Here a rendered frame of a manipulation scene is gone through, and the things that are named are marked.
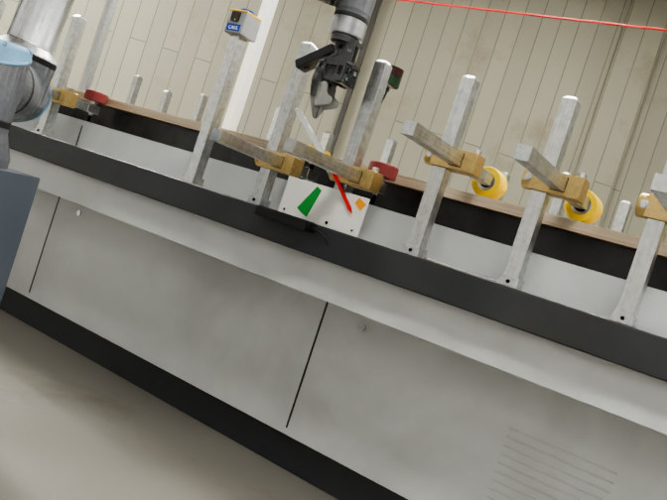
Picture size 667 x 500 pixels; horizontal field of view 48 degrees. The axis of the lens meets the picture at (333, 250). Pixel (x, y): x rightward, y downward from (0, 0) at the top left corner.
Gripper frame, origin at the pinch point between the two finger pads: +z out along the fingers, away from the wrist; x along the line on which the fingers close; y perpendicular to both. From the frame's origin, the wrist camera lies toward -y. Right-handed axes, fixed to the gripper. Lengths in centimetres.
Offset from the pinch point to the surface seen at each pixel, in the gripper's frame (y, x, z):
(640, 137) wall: -27, 439, -114
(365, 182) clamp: 17.9, 5.4, 13.1
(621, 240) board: 76, 25, 9
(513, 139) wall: -107, 396, -84
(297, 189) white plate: -1.5, 5.4, 19.8
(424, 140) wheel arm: 41.1, -15.1, 3.3
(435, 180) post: 35.7, 6.2, 8.2
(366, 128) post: 12.3, 6.9, -0.3
